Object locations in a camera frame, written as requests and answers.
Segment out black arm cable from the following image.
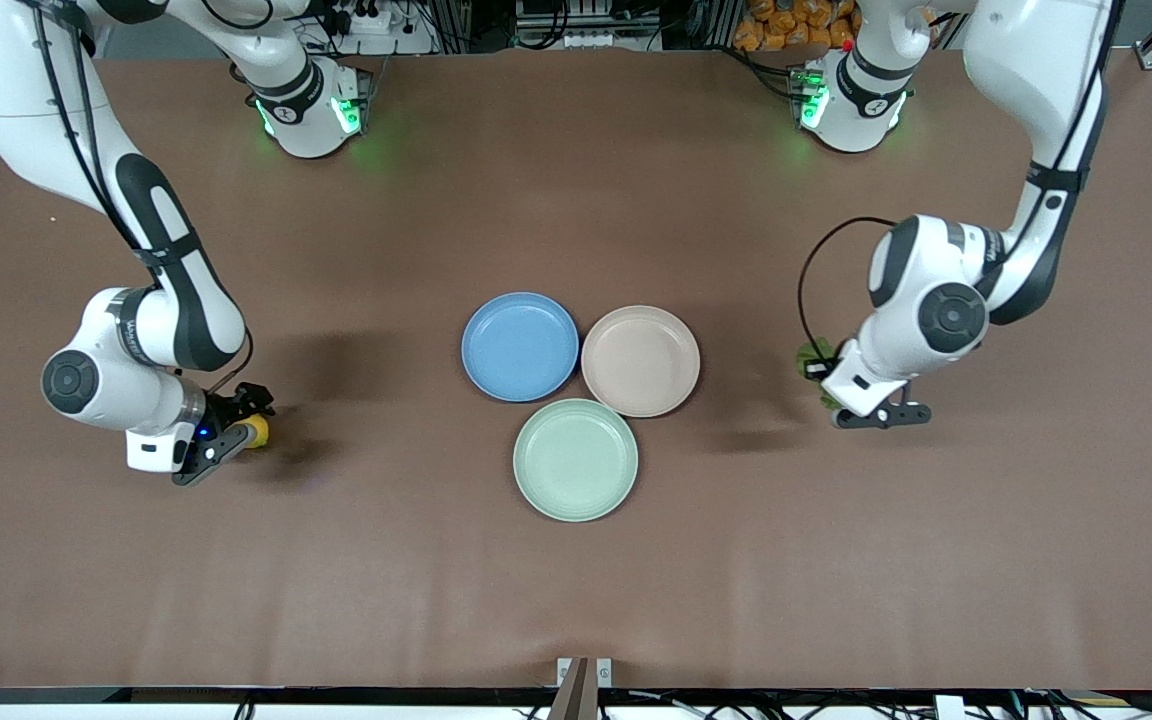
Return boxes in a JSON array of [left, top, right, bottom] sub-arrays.
[[797, 216, 899, 353], [21, 0, 152, 256]]

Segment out metal bracket with brown post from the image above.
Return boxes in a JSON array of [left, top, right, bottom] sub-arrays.
[[547, 656, 614, 720]]

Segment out orange snack packets pile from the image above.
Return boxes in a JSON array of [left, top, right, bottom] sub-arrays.
[[733, 0, 859, 53]]

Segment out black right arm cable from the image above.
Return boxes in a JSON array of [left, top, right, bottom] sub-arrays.
[[21, 0, 152, 256]]

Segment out mint green round plate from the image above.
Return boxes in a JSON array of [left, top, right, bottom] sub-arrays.
[[512, 398, 640, 524]]

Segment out green lettuce leaf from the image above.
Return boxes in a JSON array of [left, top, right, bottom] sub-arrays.
[[795, 339, 845, 412]]

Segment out blue round plate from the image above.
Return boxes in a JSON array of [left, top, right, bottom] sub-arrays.
[[460, 292, 580, 404]]

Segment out beige pink round plate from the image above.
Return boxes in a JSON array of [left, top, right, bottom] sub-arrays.
[[580, 305, 702, 419]]

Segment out white power strip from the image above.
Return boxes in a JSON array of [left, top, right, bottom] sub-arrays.
[[328, 0, 439, 57]]

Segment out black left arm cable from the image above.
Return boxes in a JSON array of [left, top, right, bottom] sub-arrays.
[[797, 216, 899, 353]]

